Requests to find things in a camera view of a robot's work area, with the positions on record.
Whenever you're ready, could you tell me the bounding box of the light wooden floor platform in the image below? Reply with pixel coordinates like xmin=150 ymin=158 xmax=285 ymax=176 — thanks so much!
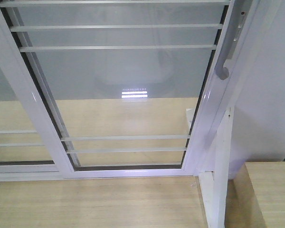
xmin=0 ymin=96 xmax=209 ymax=228

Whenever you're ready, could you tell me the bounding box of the white sliding glass door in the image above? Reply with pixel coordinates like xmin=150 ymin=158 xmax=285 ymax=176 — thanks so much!
xmin=0 ymin=0 xmax=255 ymax=179

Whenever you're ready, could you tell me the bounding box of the white door frame post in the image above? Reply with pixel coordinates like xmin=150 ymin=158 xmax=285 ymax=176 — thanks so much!
xmin=187 ymin=106 xmax=234 ymax=228

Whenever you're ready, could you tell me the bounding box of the grey metal door handle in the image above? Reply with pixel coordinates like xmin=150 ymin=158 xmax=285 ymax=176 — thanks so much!
xmin=214 ymin=0 xmax=252 ymax=80

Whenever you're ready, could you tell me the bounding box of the white fixed glass door panel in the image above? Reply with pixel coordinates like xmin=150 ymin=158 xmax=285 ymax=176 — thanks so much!
xmin=0 ymin=51 xmax=62 ymax=181

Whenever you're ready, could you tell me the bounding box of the light wooden box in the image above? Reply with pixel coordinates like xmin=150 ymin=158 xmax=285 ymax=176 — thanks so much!
xmin=234 ymin=161 xmax=285 ymax=228

